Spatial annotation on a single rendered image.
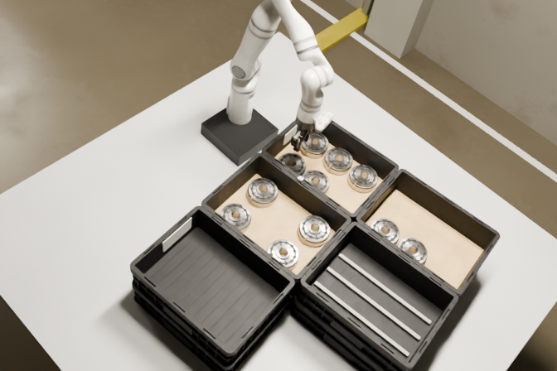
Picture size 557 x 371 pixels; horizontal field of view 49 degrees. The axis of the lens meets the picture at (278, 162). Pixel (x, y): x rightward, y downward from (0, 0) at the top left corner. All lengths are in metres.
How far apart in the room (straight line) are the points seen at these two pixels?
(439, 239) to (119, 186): 1.14
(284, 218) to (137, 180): 0.57
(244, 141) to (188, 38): 1.64
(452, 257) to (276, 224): 0.60
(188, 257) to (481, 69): 2.50
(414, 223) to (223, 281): 0.70
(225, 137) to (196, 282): 0.65
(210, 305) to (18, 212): 0.77
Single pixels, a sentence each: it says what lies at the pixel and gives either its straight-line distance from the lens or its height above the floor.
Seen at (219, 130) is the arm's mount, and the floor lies 0.76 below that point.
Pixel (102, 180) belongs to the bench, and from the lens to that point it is 2.30.
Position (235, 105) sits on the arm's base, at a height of 0.87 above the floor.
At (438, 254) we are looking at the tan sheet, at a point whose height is 0.83.
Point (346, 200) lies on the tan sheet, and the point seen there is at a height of 0.83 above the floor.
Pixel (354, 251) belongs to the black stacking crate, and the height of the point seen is 0.83.
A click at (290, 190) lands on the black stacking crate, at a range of 2.09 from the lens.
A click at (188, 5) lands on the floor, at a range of 4.12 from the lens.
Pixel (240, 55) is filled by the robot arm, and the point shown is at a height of 1.13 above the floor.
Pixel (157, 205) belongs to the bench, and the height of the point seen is 0.70.
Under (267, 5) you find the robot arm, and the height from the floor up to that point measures 1.34.
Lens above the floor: 2.55
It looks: 52 degrees down
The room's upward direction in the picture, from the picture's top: 13 degrees clockwise
